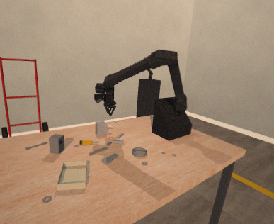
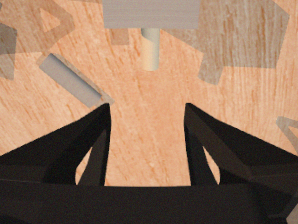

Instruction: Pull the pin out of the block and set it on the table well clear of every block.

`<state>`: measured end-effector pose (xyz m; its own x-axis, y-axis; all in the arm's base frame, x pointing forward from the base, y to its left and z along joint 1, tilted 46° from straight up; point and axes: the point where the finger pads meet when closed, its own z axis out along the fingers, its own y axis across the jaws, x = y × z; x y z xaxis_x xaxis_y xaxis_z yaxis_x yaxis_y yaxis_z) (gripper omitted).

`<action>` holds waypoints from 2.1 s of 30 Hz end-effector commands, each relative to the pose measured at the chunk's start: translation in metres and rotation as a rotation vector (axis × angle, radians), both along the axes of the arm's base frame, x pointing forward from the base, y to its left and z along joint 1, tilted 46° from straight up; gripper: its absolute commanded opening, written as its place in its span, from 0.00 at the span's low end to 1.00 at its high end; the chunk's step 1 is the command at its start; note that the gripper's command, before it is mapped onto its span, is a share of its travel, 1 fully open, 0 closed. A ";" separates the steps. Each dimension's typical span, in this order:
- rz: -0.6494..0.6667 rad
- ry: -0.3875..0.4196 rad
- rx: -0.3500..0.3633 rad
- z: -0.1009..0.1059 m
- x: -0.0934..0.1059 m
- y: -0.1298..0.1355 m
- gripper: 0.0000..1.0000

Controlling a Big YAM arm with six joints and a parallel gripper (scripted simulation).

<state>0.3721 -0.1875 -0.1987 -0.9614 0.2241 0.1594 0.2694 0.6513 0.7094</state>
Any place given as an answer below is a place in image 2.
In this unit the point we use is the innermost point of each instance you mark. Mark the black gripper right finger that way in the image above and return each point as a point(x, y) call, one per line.
point(241, 158)

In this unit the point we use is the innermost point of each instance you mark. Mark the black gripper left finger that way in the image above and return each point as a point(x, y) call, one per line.
point(54, 157)

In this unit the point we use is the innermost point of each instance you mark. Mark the beige cylinder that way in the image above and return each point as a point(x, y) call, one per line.
point(150, 43)

